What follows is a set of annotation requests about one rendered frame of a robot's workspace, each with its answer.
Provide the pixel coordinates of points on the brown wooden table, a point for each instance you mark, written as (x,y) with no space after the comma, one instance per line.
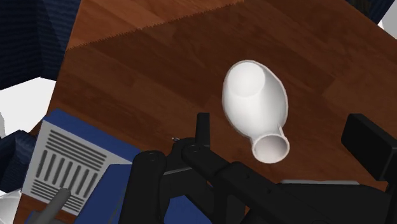
(155,77)

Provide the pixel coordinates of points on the grey rod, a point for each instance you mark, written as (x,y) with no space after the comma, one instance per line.
(54,204)

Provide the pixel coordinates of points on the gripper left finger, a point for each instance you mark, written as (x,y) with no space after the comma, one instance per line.
(149,186)

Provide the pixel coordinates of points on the white vase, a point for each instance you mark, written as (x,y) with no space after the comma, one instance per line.
(254,102)

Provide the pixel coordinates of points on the dark blue ribbed seat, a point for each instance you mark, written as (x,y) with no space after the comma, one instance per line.
(15,161)
(28,34)

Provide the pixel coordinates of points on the blue box with grey panel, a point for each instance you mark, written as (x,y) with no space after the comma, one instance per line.
(93,136)

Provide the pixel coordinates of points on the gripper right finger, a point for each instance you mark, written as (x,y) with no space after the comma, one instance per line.
(369,152)

